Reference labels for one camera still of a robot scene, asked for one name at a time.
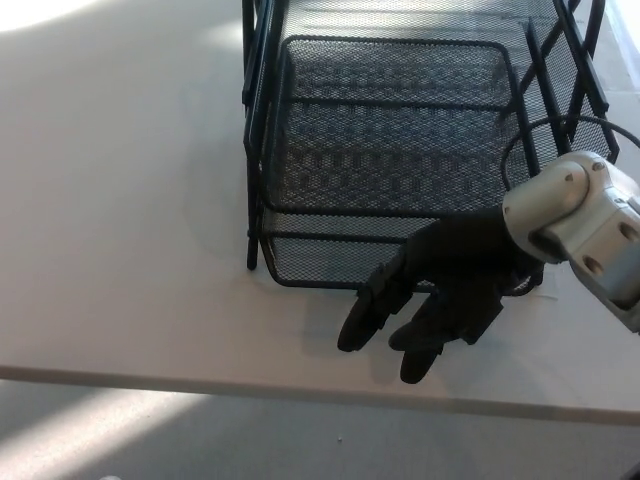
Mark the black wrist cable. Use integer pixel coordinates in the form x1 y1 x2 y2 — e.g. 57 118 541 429
499 115 640 194

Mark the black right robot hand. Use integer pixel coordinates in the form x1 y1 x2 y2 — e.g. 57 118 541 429
337 207 546 385

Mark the black metal organizer frame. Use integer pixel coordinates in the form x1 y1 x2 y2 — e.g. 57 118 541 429
240 0 610 274

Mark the black mesh tray with label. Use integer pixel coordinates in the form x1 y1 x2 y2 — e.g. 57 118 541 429
263 35 547 298

